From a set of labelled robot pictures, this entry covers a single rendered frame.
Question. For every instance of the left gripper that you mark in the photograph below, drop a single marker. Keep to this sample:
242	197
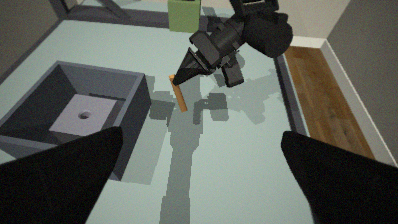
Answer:
225	37

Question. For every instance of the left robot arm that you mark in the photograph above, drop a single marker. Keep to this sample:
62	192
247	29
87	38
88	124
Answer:
264	30

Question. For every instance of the orange-brown wooden peg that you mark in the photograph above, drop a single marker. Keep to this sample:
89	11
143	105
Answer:
178	95

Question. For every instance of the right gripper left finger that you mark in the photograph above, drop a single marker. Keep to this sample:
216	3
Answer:
60	185

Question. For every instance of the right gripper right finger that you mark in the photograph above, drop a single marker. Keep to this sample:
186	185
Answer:
342	187

